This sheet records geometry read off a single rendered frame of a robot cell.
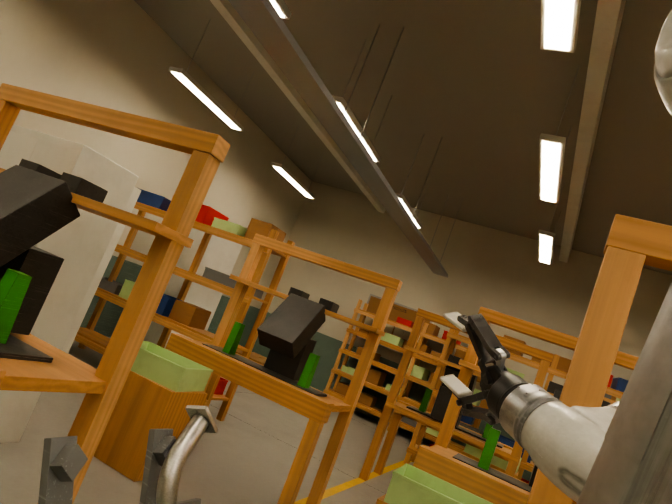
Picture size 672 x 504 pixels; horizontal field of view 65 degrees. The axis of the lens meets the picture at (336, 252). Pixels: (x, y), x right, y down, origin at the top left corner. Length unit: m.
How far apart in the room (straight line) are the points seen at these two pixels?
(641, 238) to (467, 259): 10.12
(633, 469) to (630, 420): 0.03
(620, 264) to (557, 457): 0.81
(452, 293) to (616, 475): 11.12
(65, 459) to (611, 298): 1.24
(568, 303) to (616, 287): 9.83
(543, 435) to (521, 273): 10.66
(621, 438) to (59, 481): 0.66
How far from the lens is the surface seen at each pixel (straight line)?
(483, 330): 0.95
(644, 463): 0.37
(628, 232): 1.56
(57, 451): 0.81
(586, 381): 1.48
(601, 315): 1.50
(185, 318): 6.39
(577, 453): 0.80
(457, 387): 1.07
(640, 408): 0.37
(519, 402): 0.87
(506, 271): 11.47
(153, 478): 0.94
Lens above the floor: 1.39
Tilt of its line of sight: 8 degrees up
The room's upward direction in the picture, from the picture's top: 21 degrees clockwise
